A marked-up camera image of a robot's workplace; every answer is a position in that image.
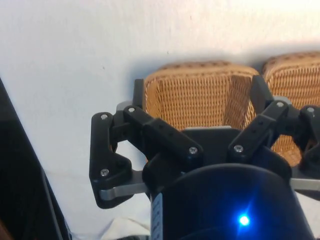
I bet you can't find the wicker basket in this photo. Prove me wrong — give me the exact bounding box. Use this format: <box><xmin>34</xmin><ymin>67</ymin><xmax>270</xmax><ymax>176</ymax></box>
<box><xmin>261</xmin><ymin>50</ymin><xmax>320</xmax><ymax>168</ymax></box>
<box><xmin>143</xmin><ymin>60</ymin><xmax>261</xmax><ymax>131</ymax></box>

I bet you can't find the black cabinet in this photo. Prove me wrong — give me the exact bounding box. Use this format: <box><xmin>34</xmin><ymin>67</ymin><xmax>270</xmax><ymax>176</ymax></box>
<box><xmin>0</xmin><ymin>76</ymin><xmax>72</xmax><ymax>240</ymax></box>

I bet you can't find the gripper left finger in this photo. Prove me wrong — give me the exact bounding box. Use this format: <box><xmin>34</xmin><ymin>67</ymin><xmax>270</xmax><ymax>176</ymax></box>
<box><xmin>89</xmin><ymin>78</ymin><xmax>205</xmax><ymax>210</ymax></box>

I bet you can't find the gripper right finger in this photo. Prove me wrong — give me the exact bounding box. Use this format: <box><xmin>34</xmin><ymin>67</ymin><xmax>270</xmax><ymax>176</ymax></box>
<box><xmin>226</xmin><ymin>74</ymin><xmax>320</xmax><ymax>177</ymax></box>

